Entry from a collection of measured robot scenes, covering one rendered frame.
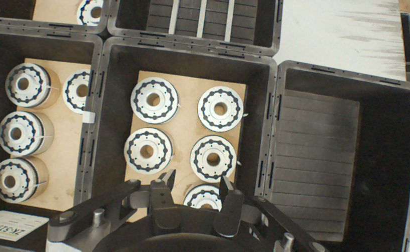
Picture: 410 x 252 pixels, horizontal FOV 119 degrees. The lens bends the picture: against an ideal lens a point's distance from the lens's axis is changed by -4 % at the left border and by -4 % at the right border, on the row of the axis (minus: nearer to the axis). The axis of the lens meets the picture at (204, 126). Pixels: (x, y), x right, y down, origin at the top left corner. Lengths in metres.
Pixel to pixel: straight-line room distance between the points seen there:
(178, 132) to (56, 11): 0.44
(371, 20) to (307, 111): 0.55
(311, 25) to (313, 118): 0.39
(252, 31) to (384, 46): 0.59
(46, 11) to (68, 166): 0.40
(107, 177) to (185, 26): 0.38
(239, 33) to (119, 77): 0.29
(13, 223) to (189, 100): 0.45
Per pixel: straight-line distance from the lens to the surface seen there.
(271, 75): 0.26
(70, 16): 0.54
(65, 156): 0.47
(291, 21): 0.67
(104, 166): 0.31
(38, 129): 0.46
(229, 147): 0.30
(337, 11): 0.81
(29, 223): 0.50
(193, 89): 0.33
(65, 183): 0.48
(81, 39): 0.34
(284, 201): 0.42
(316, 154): 0.43
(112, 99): 0.30
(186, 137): 0.32
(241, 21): 0.43
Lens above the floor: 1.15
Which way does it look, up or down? 89 degrees down
